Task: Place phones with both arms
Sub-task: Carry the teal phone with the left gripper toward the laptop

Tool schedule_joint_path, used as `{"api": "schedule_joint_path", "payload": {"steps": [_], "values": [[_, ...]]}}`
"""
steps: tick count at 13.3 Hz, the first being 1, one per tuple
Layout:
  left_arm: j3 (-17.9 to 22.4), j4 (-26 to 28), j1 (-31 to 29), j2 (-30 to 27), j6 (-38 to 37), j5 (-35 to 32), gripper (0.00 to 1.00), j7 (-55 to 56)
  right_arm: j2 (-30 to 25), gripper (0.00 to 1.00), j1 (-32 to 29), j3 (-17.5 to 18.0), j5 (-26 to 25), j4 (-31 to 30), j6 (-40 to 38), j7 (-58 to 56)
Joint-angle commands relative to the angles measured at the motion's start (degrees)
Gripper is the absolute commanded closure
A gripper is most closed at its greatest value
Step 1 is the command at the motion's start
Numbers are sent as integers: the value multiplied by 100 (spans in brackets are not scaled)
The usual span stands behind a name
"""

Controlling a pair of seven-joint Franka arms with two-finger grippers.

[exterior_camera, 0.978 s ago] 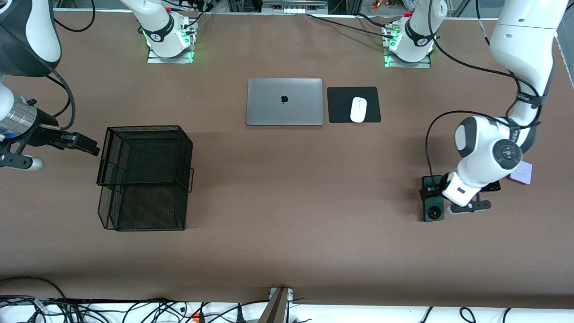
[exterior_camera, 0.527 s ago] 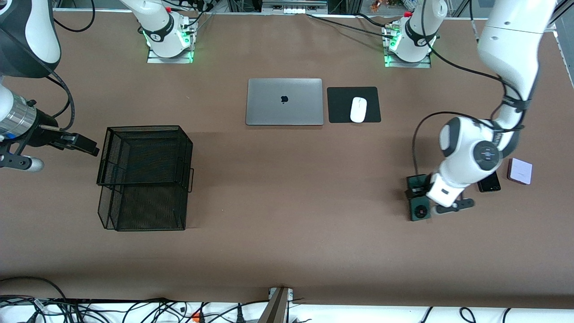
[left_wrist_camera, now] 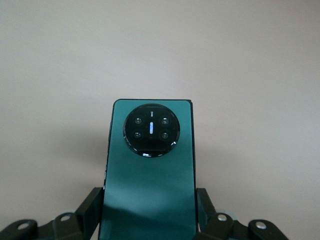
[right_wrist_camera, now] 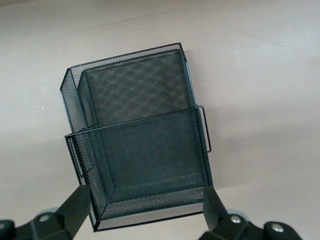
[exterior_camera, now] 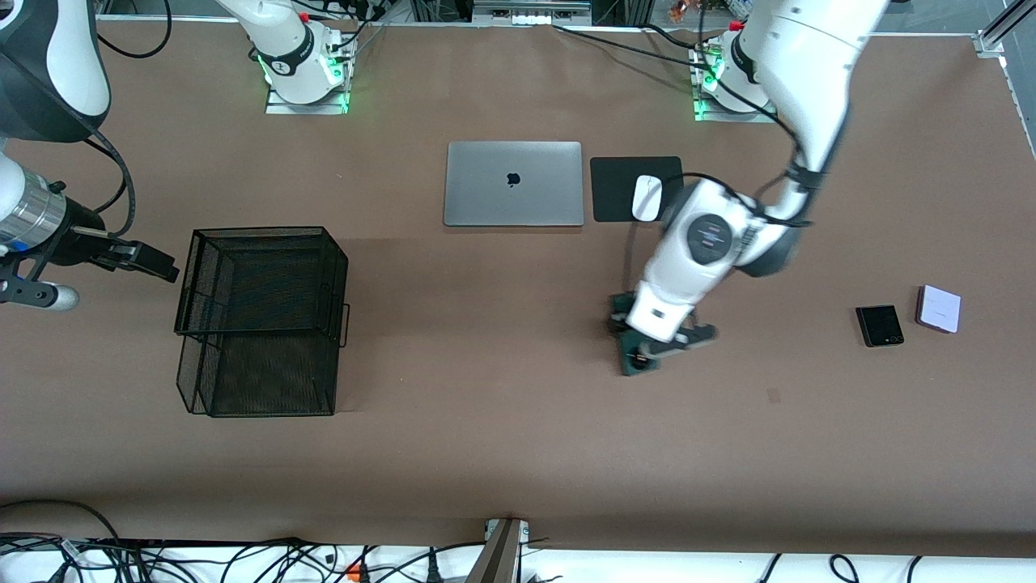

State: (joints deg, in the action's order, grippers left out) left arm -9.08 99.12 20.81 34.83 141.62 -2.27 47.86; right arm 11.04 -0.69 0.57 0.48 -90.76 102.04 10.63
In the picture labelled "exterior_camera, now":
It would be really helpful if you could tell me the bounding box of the dark green smartphone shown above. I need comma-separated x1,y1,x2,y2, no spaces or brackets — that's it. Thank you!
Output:
609,293,661,378

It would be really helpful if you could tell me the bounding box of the black flip phone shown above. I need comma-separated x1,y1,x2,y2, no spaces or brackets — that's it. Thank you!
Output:
856,304,905,348

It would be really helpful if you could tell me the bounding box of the lavender flip phone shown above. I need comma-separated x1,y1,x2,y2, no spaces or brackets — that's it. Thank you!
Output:
916,285,962,334

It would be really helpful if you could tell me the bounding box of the white computer mouse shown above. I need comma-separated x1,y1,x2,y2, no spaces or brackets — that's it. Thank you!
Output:
631,175,664,223

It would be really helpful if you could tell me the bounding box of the black mouse pad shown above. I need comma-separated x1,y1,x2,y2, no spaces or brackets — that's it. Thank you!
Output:
590,156,686,223

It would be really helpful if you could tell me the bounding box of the silver laptop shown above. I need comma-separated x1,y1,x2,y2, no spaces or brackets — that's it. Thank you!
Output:
444,141,585,228

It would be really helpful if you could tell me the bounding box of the grey power strip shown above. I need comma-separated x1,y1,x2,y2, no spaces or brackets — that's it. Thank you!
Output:
472,0,593,27

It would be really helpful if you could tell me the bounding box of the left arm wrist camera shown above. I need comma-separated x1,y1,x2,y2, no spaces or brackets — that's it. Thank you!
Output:
639,324,720,361

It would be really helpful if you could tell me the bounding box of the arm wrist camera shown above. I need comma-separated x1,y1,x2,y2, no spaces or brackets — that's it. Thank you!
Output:
0,278,80,312
639,324,720,361

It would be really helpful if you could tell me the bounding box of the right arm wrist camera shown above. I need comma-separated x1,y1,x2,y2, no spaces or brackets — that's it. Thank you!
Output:
0,278,80,312

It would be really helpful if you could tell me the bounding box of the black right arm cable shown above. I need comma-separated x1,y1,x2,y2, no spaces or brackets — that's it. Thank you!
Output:
81,0,172,237

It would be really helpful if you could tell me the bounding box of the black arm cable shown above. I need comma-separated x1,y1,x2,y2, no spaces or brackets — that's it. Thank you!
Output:
81,0,172,237
623,69,818,296

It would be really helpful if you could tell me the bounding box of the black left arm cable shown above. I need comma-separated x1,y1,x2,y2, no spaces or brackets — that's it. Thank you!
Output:
623,69,818,296

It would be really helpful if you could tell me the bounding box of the black wire mesh rack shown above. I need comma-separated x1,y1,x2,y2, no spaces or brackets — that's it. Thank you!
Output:
174,227,351,419

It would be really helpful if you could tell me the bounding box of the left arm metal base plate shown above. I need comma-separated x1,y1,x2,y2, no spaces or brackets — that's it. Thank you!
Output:
694,97,779,124

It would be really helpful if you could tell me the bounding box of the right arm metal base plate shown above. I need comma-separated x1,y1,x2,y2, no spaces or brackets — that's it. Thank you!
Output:
265,81,350,116

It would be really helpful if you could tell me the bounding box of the black arched floor cable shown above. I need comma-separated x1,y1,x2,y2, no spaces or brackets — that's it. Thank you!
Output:
0,499,122,542

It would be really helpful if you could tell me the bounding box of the grey metal camera bracket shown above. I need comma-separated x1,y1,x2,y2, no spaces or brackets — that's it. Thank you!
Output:
465,518,531,583

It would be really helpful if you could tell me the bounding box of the long black table cable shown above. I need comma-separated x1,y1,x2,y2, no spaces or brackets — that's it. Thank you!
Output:
553,24,713,70

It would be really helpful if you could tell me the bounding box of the short black table cable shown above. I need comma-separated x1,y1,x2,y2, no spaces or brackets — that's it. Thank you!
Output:
643,24,705,49

